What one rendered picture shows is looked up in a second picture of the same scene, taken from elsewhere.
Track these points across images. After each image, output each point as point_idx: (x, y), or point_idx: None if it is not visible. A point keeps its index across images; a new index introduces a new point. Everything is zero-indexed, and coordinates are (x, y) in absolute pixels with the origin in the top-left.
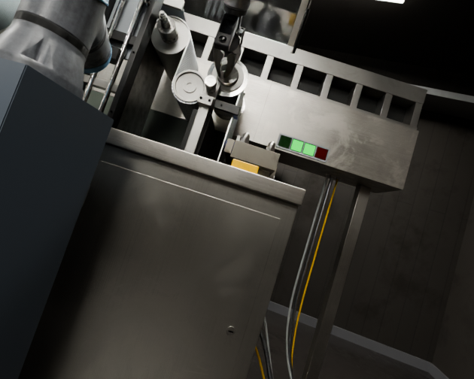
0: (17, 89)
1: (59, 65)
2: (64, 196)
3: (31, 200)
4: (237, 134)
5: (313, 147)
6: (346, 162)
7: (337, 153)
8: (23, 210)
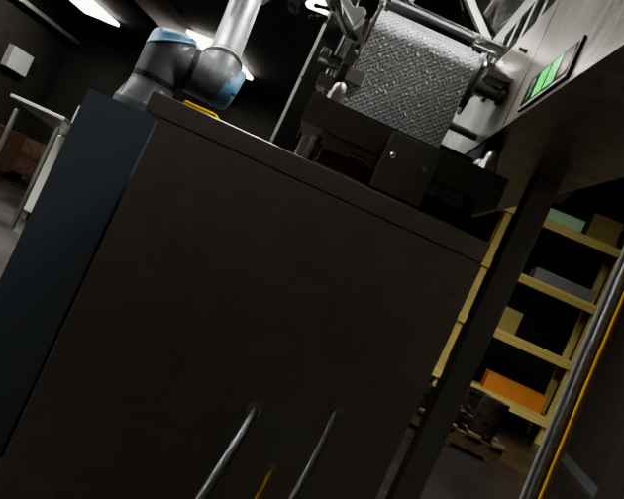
0: (82, 101)
1: (126, 88)
2: (107, 173)
3: (84, 169)
4: (493, 131)
5: (560, 60)
6: (603, 39)
7: (595, 33)
8: (79, 174)
